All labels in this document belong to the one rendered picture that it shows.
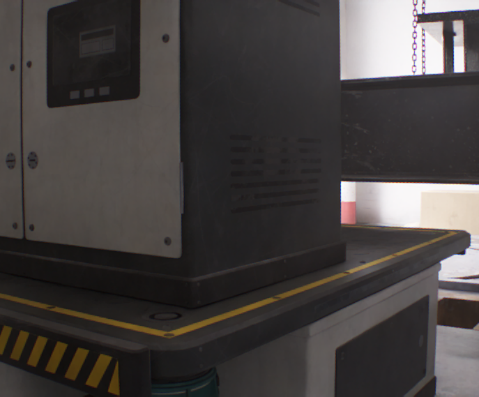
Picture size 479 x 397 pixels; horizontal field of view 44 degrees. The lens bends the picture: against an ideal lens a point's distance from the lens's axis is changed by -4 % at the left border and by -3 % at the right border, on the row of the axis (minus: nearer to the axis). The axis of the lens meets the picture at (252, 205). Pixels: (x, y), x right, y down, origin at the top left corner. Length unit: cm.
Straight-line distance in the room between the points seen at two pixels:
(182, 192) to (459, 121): 98
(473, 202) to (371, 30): 152
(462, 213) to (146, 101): 342
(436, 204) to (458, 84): 254
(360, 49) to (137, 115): 407
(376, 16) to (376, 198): 133
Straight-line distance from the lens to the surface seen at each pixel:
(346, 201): 436
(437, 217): 400
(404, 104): 154
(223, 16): 66
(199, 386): 62
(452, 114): 149
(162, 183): 62
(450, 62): 205
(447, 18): 190
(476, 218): 393
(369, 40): 465
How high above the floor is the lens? 47
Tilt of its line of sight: 4 degrees down
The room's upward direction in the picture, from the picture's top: straight up
